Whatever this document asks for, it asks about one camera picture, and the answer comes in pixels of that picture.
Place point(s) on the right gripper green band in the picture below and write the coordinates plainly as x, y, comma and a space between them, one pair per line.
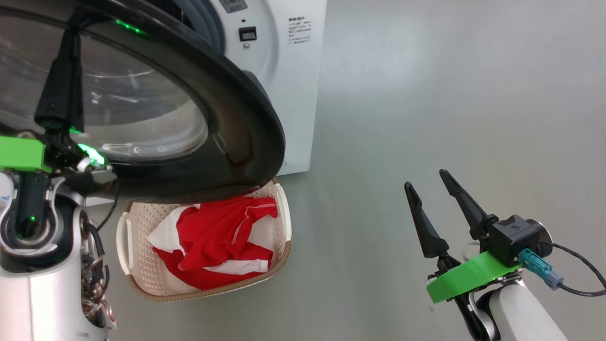
468, 279

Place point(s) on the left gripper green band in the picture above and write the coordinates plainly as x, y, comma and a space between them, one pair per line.
23, 154

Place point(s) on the round washing machine door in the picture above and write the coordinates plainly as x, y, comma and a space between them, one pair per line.
227, 118

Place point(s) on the red and white garment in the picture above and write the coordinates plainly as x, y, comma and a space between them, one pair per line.
213, 241

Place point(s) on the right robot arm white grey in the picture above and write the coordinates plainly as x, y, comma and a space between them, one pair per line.
516, 312

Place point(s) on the cream perforated laundry basket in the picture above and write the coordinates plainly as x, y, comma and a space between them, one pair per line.
142, 265

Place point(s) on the white front-load washing machine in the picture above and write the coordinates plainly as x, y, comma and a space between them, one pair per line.
289, 94

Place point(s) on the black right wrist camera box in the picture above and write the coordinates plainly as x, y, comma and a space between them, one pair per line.
513, 237

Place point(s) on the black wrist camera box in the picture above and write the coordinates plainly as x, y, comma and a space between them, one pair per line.
31, 203
513, 237

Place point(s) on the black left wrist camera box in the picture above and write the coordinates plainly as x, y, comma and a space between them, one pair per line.
31, 203

